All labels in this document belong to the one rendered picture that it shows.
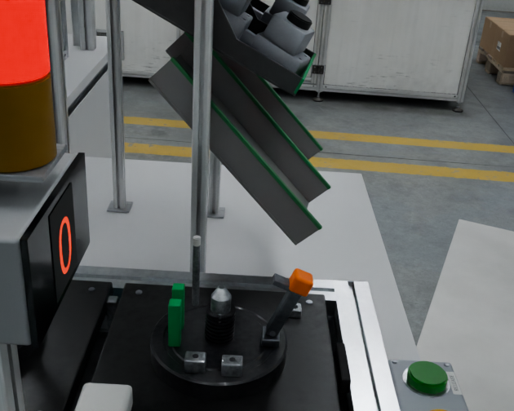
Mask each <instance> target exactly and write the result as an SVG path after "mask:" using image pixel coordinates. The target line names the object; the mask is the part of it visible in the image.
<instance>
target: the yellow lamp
mask: <svg viewBox="0 0 514 411"><path fill-rule="evenodd" d="M56 155H57V149H56V138H55V118H54V109H53V98H52V88H51V73H50V72H49V73H48V74H47V75H46V76H44V77H41V78H39V79H36V80H33V81H29V82H21V83H13V84H0V173H13V172H21V171H26V170H33V169H36V168H38V167H41V166H44V165H46V164H48V163H49V162H51V161H52V160H53V159H54V158H55V157H56Z"/></svg>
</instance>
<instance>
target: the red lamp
mask: <svg viewBox="0 0 514 411"><path fill-rule="evenodd" d="M50 71H51V68H50V57H49V46H48V36H47V17H46V6H45V0H0V84H13V83H21V82H29V81H33V80H36V79H39V78H41V77H44V76H46V75H47V74H48V73H49V72H50Z"/></svg>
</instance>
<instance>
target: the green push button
mask: <svg viewBox="0 0 514 411"><path fill-rule="evenodd" d="M407 380H408V382H409V384H410V385H411V386H412V387H413V388H415V389H417V390H418V391H421V392H424V393H428V394H436V393H440V392H442V391H444V390H445V388H446V384H447V381H448V376H447V373H446V372H445V370H443V368H442V367H440V366H439V365H437V364H434V363H432V362H429V361H417V362H414V363H413V364H411V365H410V367H409V368H408V373H407Z"/></svg>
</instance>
